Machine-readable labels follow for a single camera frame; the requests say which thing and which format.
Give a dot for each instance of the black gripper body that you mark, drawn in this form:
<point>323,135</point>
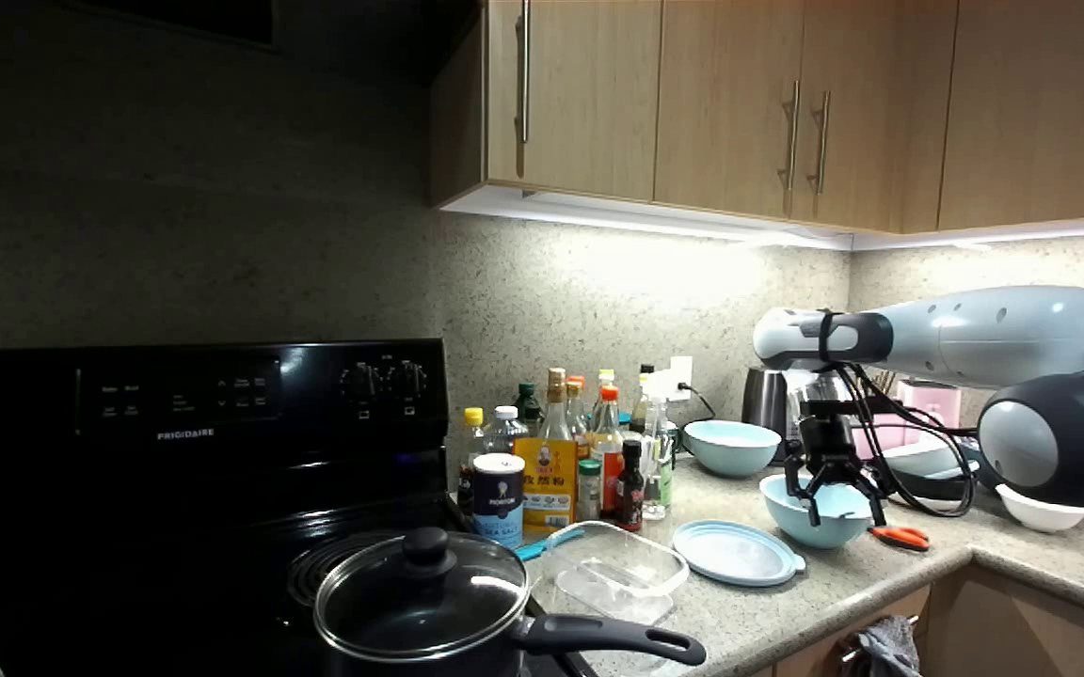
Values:
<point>835,432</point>

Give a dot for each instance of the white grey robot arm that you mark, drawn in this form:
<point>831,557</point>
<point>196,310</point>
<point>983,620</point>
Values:
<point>1007,333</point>

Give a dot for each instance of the light blue bowl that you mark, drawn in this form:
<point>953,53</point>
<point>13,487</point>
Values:
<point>731,451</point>
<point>817,530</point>

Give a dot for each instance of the light blue round lid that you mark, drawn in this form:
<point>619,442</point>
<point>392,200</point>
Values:
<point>736,555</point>

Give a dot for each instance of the small white bowl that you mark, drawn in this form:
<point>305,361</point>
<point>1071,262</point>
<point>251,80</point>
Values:
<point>1043,511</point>

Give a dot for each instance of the glass pot lid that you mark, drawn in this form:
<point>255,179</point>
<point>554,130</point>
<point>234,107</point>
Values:
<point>414,603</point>

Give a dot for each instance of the pink utensil holder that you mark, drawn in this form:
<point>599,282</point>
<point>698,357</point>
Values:
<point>892,437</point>

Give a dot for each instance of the dark stacked bowls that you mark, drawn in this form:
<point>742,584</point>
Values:
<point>931,468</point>

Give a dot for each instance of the clear glass bottle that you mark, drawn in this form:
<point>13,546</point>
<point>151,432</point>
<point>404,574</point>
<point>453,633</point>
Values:
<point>657,470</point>

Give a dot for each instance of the grey hanging towel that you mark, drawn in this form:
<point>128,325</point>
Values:
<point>881,644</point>

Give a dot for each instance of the dark sauce bottle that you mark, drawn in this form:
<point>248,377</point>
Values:
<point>629,491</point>

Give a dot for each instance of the white plastic bottle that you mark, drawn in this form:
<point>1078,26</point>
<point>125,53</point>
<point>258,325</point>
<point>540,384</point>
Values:
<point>646,388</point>

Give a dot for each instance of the red sauce bottle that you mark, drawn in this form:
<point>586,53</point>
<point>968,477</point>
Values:
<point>611,437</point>

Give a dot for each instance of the wooden base cabinet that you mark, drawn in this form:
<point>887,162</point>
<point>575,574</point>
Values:
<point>1018,625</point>

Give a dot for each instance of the clear glass container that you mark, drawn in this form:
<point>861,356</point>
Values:
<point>611,574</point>

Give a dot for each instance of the green cap jar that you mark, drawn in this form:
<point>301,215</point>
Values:
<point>590,491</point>

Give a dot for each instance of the black saucepan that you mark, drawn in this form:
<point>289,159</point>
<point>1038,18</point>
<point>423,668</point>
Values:
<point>619,633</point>

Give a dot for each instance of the orange cap bottle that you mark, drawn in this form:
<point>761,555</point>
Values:
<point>577,407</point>

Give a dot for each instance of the yellow label bottle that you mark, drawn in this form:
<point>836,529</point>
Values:
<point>546,483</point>

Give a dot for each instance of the green glass bottle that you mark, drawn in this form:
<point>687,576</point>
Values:
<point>529,407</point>

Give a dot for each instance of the under cabinet light strip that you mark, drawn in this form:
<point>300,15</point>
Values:
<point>640,215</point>

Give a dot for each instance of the clear water bottle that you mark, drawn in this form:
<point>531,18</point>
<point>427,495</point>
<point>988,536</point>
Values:
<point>505,431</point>

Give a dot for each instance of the dark blue white can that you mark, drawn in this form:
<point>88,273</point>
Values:
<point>500,495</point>

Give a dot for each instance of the yellow cap bottle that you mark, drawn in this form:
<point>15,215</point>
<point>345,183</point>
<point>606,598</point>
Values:
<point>476,432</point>

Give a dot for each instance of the black electric stove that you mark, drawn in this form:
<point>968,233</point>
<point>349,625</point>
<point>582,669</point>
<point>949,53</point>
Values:
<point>189,501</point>

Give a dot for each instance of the wooden wall cabinets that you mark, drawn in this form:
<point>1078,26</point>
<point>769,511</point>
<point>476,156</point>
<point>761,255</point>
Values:
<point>715,100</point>

